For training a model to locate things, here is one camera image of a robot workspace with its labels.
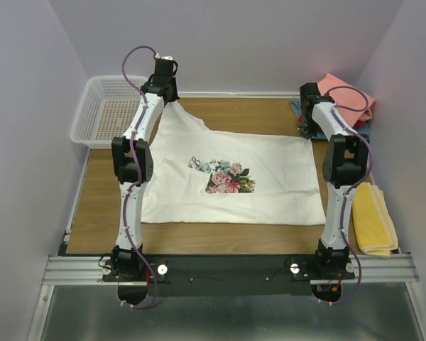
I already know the yellow folded towel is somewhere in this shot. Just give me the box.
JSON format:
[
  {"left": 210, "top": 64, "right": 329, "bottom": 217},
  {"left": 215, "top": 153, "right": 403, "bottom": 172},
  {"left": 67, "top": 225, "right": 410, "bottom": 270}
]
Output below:
[{"left": 352, "top": 182, "right": 399, "bottom": 258}]

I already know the white floral t shirt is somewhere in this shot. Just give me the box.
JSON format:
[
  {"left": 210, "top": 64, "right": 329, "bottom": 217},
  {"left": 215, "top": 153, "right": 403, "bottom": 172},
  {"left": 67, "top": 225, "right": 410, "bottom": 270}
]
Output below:
[{"left": 141, "top": 103, "right": 325, "bottom": 226}]

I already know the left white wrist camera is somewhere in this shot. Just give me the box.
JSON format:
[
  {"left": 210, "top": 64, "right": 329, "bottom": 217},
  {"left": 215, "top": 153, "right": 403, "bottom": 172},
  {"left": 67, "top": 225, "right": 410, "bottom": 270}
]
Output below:
[{"left": 154, "top": 53, "right": 173, "bottom": 60}]

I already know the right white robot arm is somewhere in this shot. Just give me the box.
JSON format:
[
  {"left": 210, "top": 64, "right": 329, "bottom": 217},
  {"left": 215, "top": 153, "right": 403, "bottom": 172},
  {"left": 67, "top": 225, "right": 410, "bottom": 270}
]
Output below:
[{"left": 298, "top": 82, "right": 370, "bottom": 279}]

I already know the white plastic basket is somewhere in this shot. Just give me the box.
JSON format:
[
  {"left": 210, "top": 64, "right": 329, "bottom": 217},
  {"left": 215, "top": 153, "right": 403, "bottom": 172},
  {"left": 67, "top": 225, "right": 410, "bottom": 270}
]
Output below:
[{"left": 70, "top": 75, "right": 140, "bottom": 149}]

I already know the folded blue t shirt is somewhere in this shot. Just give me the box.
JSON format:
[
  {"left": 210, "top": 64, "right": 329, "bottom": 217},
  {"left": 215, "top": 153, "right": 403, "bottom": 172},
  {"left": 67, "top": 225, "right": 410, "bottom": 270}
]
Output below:
[{"left": 290, "top": 98, "right": 371, "bottom": 141}]

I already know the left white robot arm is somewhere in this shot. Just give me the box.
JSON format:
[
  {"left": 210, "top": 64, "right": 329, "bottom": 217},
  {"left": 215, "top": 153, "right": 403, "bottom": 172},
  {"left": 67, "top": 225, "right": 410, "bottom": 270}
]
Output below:
[{"left": 111, "top": 55, "right": 178, "bottom": 281}]

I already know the aluminium rail frame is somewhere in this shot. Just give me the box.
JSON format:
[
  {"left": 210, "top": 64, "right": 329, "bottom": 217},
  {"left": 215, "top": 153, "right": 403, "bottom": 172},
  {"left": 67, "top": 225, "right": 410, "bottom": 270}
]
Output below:
[{"left": 24, "top": 251, "right": 426, "bottom": 341}]

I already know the folded red t shirt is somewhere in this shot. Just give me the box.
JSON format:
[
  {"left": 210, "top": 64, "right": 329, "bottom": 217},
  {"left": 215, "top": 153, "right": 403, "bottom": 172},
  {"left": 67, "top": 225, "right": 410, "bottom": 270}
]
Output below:
[{"left": 291, "top": 104, "right": 366, "bottom": 128}]

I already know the folded pink t shirt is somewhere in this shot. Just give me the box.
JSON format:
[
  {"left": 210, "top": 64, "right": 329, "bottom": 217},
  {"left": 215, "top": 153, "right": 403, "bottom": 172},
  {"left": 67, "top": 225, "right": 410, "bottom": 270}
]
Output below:
[{"left": 317, "top": 73, "right": 376, "bottom": 128}]

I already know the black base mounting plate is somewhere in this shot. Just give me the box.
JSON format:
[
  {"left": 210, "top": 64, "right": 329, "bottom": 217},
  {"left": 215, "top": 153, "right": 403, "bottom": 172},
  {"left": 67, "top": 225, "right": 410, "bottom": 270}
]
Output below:
[{"left": 98, "top": 254, "right": 355, "bottom": 298}]

